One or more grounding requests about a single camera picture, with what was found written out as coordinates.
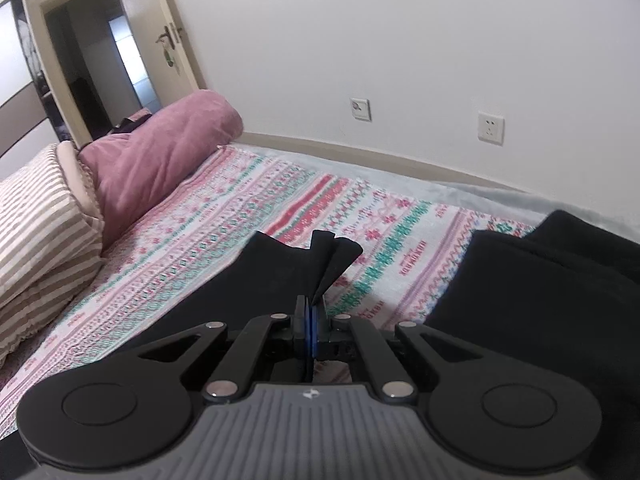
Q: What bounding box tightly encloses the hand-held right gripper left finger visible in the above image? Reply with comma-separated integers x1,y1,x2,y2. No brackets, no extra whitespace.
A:
120,296,314,404

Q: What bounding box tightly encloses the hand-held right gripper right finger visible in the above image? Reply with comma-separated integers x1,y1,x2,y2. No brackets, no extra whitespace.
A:
313,296,501,404

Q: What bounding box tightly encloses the patterned bed sheet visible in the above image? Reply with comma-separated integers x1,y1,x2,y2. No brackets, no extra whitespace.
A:
0,144,538,413

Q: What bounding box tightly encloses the folded black cloth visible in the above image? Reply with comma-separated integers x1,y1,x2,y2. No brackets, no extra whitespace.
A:
425,209,640,376

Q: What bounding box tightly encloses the mauve pillow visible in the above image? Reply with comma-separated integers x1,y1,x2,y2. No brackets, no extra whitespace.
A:
77,89,244,251

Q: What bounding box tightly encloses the dark cloth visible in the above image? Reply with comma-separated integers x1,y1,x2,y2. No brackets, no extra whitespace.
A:
109,114,153,135

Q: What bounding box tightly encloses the beige striped pillow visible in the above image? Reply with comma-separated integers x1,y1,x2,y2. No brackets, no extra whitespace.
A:
0,141,107,361

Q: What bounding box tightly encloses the cream door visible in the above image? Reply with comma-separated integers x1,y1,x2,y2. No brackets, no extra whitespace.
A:
112,0,209,111

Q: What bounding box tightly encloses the wardrobe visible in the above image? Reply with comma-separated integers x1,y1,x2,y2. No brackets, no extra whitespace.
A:
0,0,68,163

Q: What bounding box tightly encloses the white wall switch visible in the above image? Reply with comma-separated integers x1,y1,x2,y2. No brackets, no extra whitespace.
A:
349,96,373,122

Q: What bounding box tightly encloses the white wall socket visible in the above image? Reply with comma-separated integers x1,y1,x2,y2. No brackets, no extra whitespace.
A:
476,110,506,146

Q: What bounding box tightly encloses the door handle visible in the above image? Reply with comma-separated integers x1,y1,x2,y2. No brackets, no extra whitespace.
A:
155,24,185,70

